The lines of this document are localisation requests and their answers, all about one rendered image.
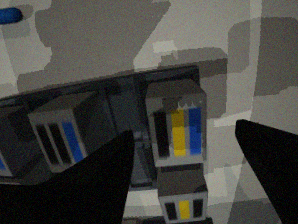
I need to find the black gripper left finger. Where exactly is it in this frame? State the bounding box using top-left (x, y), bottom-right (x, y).
top-left (0, 129), bottom-right (134, 224)

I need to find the blue thin bar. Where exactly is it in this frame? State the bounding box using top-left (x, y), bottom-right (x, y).
top-left (0, 7), bottom-right (23, 24)

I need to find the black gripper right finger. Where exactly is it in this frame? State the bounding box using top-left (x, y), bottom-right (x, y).
top-left (234, 120), bottom-right (298, 224)

